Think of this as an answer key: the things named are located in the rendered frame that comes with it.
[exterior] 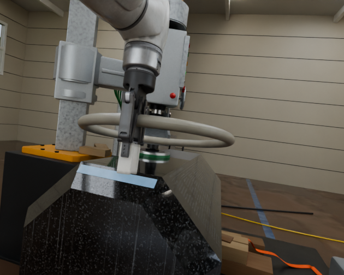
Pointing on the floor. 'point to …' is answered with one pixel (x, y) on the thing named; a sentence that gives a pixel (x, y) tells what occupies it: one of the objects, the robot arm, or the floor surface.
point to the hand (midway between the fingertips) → (129, 159)
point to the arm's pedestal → (342, 266)
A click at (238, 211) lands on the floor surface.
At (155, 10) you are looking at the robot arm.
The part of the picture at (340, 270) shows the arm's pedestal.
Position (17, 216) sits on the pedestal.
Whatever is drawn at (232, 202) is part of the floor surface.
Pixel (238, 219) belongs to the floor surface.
